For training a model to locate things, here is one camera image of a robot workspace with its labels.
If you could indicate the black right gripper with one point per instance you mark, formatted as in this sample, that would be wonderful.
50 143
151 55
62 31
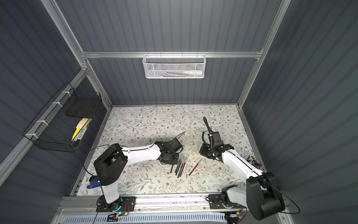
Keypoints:
214 137

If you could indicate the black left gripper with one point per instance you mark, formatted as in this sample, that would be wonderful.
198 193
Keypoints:
175 143

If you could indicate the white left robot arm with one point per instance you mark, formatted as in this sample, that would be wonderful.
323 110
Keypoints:
111 163

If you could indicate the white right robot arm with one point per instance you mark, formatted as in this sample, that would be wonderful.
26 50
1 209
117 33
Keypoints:
260 195

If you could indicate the dark red carving knife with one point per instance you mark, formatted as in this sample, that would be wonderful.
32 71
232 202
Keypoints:
194 168

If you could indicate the white ventilated front panel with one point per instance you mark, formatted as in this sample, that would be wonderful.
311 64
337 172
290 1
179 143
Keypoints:
148 218

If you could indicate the white tube in basket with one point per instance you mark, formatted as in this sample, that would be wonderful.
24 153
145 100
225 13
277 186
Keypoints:
196 73

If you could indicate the blue stapler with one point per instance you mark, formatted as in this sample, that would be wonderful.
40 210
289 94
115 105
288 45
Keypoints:
93 182

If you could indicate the yellow sticky note pad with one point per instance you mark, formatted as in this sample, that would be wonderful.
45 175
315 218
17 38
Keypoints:
81 129

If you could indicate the black notebook in basket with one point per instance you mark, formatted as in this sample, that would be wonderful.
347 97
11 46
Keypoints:
83 108

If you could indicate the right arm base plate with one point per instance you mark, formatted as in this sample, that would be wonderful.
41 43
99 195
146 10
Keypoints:
219 201

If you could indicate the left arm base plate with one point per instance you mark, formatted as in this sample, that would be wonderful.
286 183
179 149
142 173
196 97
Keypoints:
123 204

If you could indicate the white wire mesh basket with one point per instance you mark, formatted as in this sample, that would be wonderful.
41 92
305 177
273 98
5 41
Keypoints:
171 66

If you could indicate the black wire wall basket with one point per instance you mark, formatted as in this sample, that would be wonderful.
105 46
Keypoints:
53 130

